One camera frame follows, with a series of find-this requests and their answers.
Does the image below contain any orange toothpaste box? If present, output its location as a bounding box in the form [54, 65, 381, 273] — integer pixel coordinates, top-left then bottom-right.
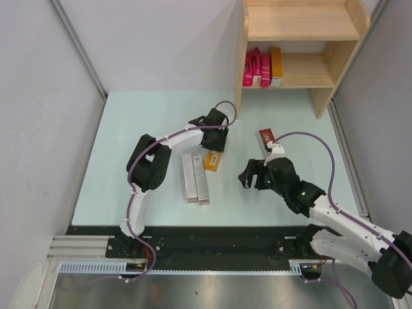
[204, 151, 222, 172]

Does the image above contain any red 3D toothpaste box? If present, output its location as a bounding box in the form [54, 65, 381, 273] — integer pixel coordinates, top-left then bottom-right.
[257, 128, 275, 158]

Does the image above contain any pink toothpaste box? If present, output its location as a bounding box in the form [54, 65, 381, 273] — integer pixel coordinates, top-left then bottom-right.
[251, 47, 262, 85]
[242, 52, 253, 87]
[260, 54, 272, 89]

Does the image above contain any gold R&O toothpaste box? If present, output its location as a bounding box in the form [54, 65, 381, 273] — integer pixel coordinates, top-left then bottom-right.
[270, 46, 283, 87]

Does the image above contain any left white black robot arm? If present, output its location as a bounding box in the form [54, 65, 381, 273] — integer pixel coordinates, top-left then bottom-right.
[119, 108, 232, 258]

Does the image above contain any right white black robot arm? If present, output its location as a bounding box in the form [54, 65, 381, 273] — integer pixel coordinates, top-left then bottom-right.
[238, 158, 411, 299]

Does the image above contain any wooden two-tier shelf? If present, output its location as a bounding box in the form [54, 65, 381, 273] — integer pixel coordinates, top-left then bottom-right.
[234, 1, 371, 118]

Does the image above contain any right silver toothpaste box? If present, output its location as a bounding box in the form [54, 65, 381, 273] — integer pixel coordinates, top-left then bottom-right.
[192, 155, 210, 205]

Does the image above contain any silver toothpaste box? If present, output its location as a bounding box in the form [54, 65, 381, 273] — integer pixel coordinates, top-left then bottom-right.
[182, 153, 198, 203]
[192, 155, 210, 205]

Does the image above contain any left silver toothpaste box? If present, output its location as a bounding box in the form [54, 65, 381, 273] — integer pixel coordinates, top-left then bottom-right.
[182, 153, 198, 203]

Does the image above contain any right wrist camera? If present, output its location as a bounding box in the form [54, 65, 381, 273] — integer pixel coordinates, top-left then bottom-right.
[264, 141, 285, 166]

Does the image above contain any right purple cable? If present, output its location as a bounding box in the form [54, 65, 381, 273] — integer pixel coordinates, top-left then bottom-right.
[273, 131, 412, 306]

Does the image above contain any white slotted cable duct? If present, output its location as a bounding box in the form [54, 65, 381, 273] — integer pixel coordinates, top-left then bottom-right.
[59, 260, 323, 276]

